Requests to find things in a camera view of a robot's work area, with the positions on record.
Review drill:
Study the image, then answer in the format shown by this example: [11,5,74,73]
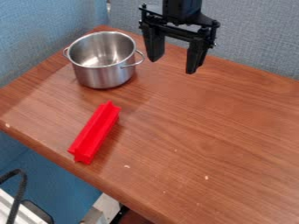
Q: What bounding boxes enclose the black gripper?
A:
[139,0,221,74]

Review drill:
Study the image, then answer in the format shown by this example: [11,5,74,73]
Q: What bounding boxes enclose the red plastic block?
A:
[68,101,122,165]

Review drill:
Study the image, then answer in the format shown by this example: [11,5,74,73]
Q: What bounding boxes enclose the metal pot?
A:
[63,31,146,89]

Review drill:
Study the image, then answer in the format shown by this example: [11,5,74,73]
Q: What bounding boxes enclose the white radiator panel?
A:
[0,188,50,224]

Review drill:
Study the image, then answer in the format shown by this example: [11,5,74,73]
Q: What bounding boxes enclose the white table leg bracket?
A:
[79,193,121,224]

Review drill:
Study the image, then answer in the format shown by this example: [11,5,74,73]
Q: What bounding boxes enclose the black cable loop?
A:
[0,168,30,224]

